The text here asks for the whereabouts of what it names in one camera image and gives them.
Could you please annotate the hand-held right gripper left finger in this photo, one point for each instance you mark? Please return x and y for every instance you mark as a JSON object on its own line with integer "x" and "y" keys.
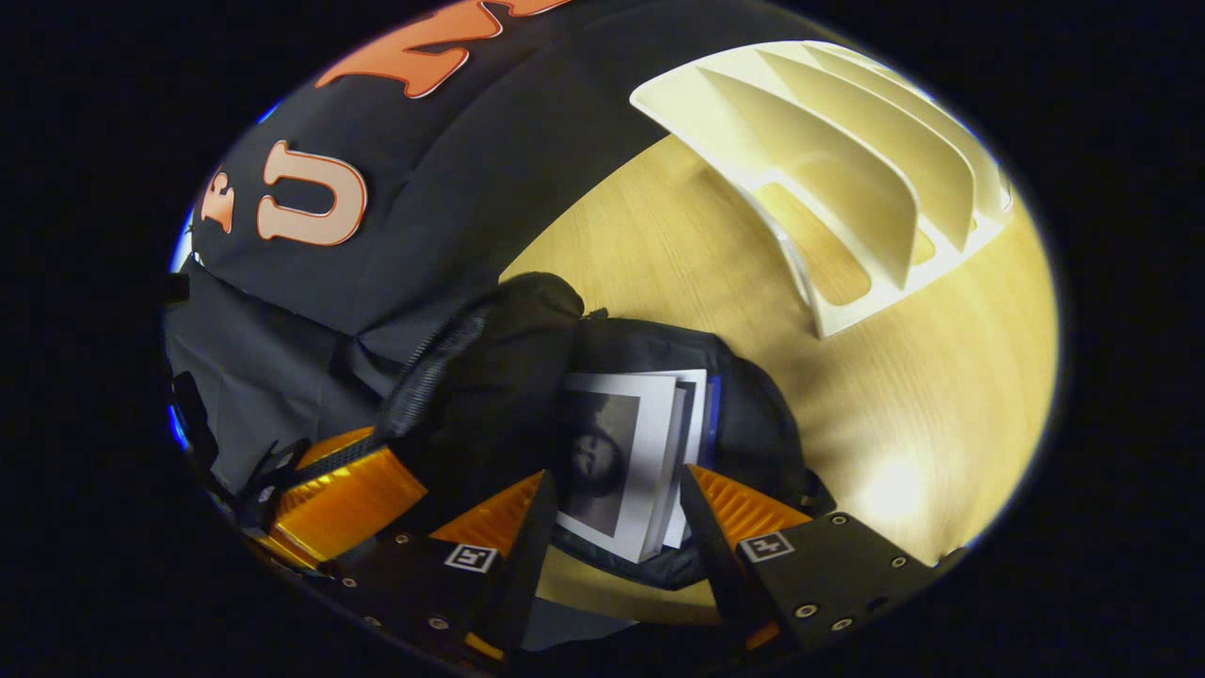
{"x": 527, "y": 565}

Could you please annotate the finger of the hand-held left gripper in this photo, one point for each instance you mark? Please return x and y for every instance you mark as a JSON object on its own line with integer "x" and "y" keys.
{"x": 339, "y": 447}
{"x": 348, "y": 513}

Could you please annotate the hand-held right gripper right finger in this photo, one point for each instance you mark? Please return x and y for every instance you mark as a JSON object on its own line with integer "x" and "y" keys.
{"x": 715, "y": 556}

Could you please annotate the portrait cover book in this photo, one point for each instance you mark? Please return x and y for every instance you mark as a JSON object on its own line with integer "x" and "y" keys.
{"x": 612, "y": 452}

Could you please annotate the blue cover book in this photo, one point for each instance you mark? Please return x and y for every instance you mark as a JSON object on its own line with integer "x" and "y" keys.
{"x": 695, "y": 414}

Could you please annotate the black schoolbag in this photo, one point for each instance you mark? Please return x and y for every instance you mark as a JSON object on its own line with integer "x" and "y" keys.
{"x": 508, "y": 395}

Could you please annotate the white bookshelf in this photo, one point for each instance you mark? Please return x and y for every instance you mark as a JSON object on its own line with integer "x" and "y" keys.
{"x": 828, "y": 160}

